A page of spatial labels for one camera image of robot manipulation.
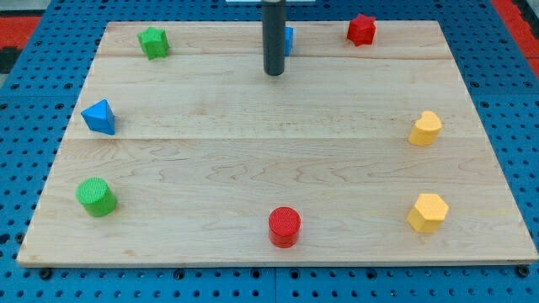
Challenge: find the green cylinder block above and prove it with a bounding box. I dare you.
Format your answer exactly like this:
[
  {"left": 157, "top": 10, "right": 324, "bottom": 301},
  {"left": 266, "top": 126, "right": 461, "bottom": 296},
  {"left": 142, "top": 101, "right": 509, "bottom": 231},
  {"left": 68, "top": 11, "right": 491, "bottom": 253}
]
[{"left": 76, "top": 177, "right": 117, "bottom": 217}]

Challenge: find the blue triangle block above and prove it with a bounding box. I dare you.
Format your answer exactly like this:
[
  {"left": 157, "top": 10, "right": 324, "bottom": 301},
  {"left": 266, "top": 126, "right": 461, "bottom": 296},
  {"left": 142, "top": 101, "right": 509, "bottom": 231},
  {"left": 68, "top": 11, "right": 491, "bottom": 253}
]
[{"left": 81, "top": 99, "right": 115, "bottom": 136}]

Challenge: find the blue cube block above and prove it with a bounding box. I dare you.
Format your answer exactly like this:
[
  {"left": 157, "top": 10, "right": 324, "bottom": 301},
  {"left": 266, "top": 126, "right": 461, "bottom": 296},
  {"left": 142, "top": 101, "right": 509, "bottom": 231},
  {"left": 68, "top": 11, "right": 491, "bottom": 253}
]
[{"left": 285, "top": 26, "right": 294, "bottom": 57}]

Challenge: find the yellow hexagon block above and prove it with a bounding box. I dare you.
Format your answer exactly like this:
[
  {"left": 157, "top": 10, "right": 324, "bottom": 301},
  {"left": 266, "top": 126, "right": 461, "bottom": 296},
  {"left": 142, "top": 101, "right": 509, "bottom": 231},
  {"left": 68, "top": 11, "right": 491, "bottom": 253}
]
[{"left": 407, "top": 194, "right": 450, "bottom": 233}]

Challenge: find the yellow heart block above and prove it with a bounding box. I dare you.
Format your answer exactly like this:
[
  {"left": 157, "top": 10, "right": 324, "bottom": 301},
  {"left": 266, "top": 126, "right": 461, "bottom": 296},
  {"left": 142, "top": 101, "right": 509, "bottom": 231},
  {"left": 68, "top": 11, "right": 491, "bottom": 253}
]
[{"left": 408, "top": 110, "right": 443, "bottom": 146}]

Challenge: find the red cylinder block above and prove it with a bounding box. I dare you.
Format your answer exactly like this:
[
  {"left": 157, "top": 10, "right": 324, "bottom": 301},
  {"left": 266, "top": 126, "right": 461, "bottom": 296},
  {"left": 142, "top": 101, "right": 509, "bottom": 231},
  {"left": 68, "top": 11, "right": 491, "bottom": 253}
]
[{"left": 268, "top": 206, "right": 302, "bottom": 248}]

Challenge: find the green star block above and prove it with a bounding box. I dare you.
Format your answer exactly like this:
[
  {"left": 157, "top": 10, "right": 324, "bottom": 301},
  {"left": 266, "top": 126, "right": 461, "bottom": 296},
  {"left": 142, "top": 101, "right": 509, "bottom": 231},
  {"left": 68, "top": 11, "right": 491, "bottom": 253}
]
[{"left": 137, "top": 26, "right": 169, "bottom": 60}]

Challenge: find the red star block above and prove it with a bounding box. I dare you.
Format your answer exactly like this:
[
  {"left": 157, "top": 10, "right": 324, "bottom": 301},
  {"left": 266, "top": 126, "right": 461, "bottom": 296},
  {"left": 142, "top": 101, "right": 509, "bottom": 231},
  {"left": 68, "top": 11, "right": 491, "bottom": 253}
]
[{"left": 346, "top": 13, "right": 376, "bottom": 46}]

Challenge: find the wooden board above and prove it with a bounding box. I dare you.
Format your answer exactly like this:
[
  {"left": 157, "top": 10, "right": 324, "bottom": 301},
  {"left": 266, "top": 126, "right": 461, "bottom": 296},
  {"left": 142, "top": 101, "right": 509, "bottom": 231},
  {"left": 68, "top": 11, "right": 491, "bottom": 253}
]
[{"left": 18, "top": 21, "right": 538, "bottom": 268}]

